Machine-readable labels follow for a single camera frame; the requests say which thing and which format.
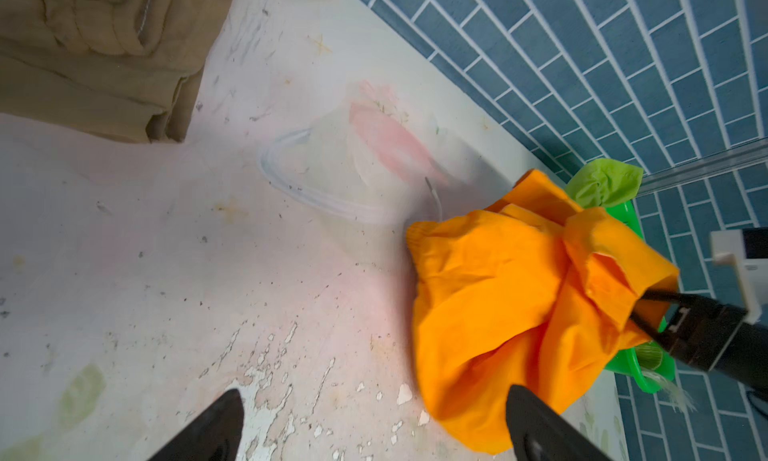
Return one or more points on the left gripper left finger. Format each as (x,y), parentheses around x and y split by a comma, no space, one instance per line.
(213,435)

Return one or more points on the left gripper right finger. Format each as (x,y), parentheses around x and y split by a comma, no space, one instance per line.
(539,433)

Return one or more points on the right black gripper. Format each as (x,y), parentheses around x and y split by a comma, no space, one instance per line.
(708,335)

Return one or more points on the green perforated plastic basket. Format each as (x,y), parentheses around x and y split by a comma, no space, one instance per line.
(647,364)

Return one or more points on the orange shorts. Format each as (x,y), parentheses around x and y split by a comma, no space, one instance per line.
(533,290)

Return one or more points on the tan drawstring shorts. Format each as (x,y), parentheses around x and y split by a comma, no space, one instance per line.
(124,70)

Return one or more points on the light green garment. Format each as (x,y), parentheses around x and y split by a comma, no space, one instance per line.
(604,183)

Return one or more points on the right aluminium corner post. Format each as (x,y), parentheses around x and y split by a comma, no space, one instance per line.
(746,154)

